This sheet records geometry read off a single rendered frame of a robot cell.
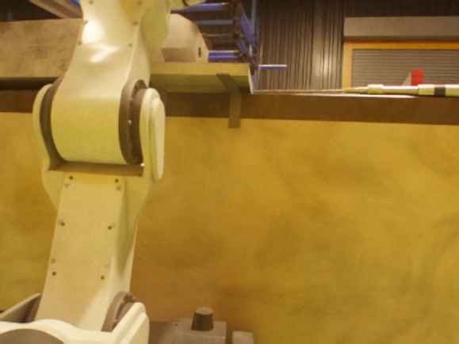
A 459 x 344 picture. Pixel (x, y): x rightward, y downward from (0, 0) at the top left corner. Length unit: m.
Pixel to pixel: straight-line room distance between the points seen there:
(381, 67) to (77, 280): 11.64
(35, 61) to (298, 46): 11.09
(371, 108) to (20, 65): 1.04
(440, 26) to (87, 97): 11.94
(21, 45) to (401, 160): 1.16
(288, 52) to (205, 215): 11.16
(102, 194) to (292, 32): 11.72
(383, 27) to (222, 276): 11.21
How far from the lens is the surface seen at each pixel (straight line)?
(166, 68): 0.85
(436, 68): 12.36
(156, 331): 0.89
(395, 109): 0.99
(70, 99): 0.59
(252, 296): 1.00
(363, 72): 11.86
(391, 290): 1.01
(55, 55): 1.24
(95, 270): 0.60
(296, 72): 11.81
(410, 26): 12.08
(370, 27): 11.85
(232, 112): 0.97
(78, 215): 0.61
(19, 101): 1.28
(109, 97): 0.57
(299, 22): 12.35
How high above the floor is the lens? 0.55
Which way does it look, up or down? 1 degrees up
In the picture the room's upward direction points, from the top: 3 degrees clockwise
